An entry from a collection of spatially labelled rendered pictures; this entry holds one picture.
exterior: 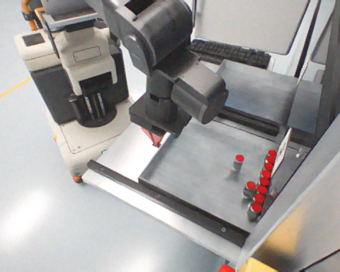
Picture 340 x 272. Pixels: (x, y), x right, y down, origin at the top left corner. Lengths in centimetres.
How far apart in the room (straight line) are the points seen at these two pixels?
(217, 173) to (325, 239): 34
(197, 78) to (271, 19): 97
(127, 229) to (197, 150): 95
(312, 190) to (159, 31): 22
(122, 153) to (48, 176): 123
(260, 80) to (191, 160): 46
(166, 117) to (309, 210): 24
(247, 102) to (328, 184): 60
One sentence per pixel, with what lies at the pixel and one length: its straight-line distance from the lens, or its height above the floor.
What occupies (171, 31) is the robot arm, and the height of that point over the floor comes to 125.
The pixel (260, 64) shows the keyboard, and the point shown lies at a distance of 114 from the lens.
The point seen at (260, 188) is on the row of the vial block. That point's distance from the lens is 54.
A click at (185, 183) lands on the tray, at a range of 57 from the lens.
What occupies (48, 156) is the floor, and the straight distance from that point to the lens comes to 194.
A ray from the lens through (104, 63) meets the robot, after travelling 118.
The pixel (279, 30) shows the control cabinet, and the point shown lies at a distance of 126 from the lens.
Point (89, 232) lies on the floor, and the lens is 152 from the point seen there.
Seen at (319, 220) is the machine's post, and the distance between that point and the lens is 28.
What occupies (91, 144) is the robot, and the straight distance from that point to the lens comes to 150.
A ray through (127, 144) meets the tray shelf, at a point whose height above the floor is 88.
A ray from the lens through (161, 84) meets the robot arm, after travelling 34.
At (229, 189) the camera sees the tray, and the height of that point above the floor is 88.
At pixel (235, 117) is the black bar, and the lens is 71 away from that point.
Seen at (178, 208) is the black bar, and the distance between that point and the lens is 52.
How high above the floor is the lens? 137
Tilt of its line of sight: 48 degrees down
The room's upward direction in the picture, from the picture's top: straight up
